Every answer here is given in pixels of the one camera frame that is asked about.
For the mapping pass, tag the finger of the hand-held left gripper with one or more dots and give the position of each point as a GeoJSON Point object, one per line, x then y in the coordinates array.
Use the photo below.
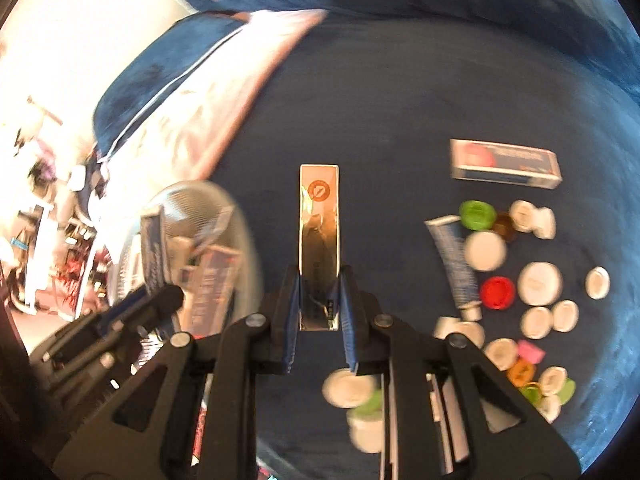
{"type": "Point", "coordinates": [150, 307]}

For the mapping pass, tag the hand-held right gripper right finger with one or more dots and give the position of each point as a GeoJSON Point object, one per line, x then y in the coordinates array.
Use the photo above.
{"type": "Point", "coordinates": [350, 330]}

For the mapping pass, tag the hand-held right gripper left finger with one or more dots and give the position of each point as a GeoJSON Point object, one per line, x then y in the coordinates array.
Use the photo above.
{"type": "Point", "coordinates": [290, 330]}

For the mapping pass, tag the blue ointment carton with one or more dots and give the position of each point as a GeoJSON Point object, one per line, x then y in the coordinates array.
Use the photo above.
{"type": "Point", "coordinates": [152, 255]}
{"type": "Point", "coordinates": [212, 290]}
{"type": "Point", "coordinates": [505, 160]}

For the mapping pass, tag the narrow gold medicine box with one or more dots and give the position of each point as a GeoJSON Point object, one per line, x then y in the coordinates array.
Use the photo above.
{"type": "Point", "coordinates": [320, 240]}

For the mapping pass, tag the clear plastic basket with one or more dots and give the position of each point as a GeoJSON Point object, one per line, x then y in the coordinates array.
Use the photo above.
{"type": "Point", "coordinates": [200, 205]}

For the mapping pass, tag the green bottle cap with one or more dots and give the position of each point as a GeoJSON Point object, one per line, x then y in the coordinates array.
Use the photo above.
{"type": "Point", "coordinates": [367, 402]}
{"type": "Point", "coordinates": [530, 391]}
{"type": "Point", "coordinates": [475, 214]}
{"type": "Point", "coordinates": [567, 391]}

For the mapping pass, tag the blue white ointment tube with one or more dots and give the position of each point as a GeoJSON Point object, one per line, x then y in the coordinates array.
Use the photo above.
{"type": "Point", "coordinates": [452, 260]}

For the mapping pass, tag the red bottle cap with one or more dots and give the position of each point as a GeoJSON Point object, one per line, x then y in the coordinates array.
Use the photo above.
{"type": "Point", "coordinates": [497, 292]}

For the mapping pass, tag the orange bottle cap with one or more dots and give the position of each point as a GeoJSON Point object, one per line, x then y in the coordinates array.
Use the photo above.
{"type": "Point", "coordinates": [520, 372]}

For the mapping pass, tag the pink bottle cap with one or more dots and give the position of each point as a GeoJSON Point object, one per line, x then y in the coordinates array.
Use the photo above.
{"type": "Point", "coordinates": [530, 350]}

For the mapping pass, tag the brown bottle cap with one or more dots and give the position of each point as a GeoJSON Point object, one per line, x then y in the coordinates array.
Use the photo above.
{"type": "Point", "coordinates": [505, 227]}

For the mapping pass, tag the pile of white bottle caps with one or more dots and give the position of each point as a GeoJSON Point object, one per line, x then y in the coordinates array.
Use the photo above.
{"type": "Point", "coordinates": [540, 282]}

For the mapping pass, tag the blue pillow with white piping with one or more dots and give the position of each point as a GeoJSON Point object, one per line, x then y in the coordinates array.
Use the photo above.
{"type": "Point", "coordinates": [150, 85]}

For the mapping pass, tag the pink white printed cloth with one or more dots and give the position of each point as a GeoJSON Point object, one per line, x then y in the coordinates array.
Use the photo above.
{"type": "Point", "coordinates": [240, 85]}

